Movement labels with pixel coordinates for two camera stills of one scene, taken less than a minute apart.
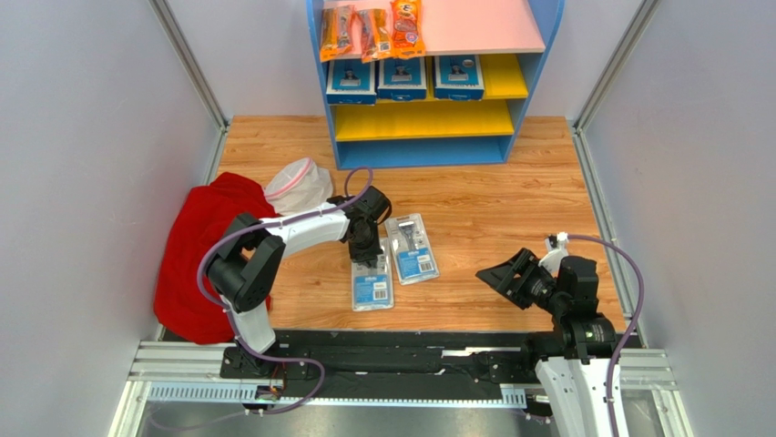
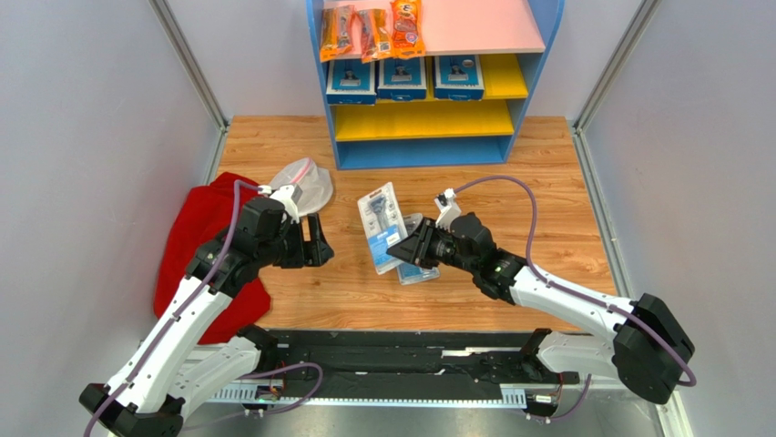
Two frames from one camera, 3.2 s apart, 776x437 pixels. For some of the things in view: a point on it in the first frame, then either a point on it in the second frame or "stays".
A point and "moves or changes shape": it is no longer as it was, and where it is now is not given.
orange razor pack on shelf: (336, 32) stays
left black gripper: (370, 255) -> (315, 252)
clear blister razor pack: (372, 289) moves or changes shape
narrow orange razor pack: (375, 41) stays
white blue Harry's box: (402, 79) stays
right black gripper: (521, 280) -> (430, 243)
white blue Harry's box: (351, 82) stays
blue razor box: (458, 77) stays
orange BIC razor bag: (407, 37) stays
